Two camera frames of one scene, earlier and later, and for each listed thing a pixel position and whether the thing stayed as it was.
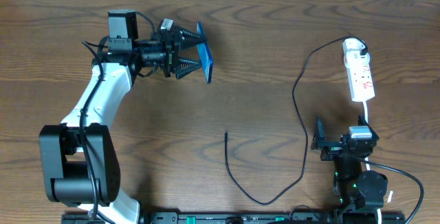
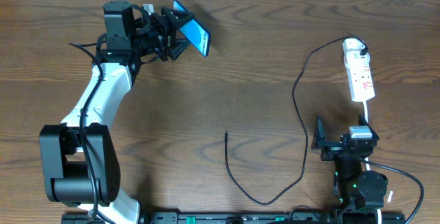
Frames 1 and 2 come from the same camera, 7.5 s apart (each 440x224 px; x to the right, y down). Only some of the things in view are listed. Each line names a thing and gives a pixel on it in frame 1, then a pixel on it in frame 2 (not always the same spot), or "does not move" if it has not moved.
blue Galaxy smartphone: (205, 56) → (194, 30)
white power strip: (359, 74) does not move
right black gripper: (336, 146) does not move
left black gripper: (170, 52) → (168, 34)
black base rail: (244, 218) does not move
